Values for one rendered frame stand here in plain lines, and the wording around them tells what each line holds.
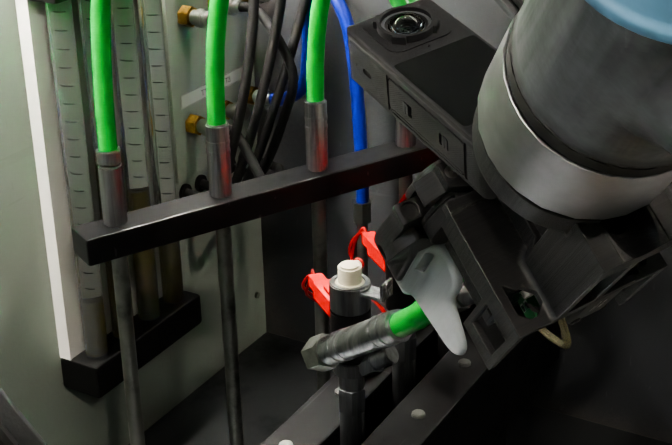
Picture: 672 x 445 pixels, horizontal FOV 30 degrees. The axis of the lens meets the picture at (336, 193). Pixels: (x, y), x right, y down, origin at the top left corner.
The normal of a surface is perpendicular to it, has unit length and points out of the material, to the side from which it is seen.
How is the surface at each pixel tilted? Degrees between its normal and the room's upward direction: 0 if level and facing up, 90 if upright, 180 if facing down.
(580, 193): 130
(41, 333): 90
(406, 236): 72
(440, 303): 101
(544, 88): 107
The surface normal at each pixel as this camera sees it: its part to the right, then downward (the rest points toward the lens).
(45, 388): 0.87, 0.18
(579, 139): -0.55, 0.75
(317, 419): -0.02, -0.92
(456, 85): -0.09, -0.77
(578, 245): -0.88, 0.38
